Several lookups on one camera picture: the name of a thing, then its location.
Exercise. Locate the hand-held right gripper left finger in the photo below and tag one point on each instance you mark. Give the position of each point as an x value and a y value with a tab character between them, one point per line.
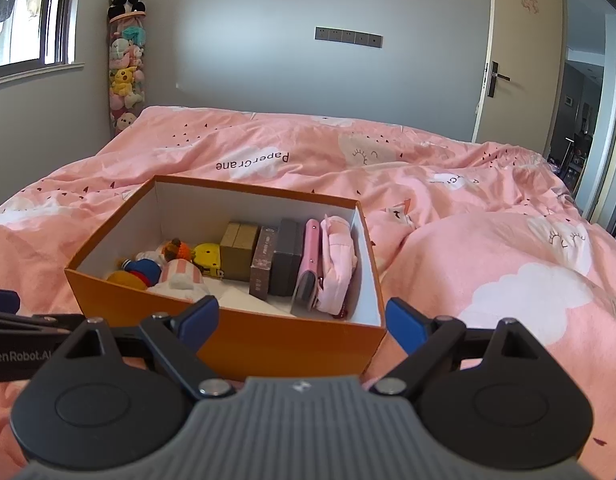
200	317

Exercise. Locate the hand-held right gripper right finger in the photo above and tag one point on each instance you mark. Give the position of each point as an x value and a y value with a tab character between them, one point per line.
405	325

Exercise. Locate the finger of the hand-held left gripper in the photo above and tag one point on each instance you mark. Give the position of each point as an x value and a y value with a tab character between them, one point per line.
3	300
33	324

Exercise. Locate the white plush with striped hat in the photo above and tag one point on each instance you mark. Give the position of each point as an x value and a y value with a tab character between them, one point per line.
180	272

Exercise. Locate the yellow tape measure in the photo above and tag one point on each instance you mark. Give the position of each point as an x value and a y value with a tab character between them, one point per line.
208	255

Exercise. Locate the orange crochet doll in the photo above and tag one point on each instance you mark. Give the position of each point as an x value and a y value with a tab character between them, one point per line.
179	251

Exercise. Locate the brown plush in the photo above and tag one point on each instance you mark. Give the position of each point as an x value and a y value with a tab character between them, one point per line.
138	272

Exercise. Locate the gold box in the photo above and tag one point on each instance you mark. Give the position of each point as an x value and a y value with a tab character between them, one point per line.
238	250

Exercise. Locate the printed card box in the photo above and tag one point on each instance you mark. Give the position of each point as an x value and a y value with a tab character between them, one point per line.
263	265

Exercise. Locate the orange cardboard box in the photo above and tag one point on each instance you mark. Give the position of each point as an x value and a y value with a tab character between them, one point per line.
288	340

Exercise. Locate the pink pouch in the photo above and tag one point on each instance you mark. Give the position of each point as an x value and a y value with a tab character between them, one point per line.
338	260

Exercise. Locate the grey box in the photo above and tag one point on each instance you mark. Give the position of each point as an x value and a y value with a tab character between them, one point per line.
287	255

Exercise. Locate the pink wallet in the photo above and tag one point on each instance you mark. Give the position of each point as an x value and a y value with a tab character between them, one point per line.
308	260

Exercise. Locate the pink printed blanket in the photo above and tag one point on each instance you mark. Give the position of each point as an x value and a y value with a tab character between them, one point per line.
487	240

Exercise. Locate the clear tube of plush toys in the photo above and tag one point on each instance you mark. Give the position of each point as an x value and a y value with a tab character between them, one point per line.
125	80

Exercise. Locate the window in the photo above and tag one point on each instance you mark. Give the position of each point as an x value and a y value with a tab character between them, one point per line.
18	20

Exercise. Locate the white door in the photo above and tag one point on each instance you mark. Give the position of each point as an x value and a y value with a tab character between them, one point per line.
522	35

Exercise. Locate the pink door sticker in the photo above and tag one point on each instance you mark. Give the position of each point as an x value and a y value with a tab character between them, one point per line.
530	2

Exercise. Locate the grey wall switch panel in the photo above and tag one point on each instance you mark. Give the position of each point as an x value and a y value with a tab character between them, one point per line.
348	36

